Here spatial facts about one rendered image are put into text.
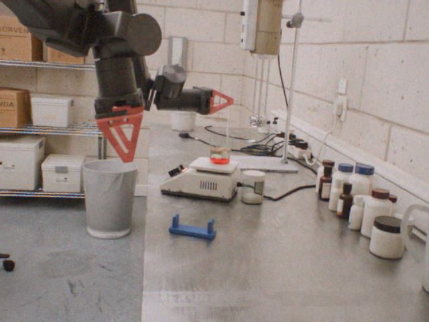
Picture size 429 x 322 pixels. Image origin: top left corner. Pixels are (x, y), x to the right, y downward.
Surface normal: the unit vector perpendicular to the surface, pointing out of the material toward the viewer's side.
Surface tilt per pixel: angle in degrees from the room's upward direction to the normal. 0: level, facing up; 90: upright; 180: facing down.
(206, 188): 90
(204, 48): 90
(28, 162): 93
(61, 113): 92
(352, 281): 0
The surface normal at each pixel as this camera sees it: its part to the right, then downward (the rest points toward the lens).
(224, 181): -0.23, 0.21
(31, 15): -0.19, 0.96
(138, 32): 0.65, 0.11
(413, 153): -0.99, -0.04
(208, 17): 0.12, 0.23
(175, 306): 0.07, -0.97
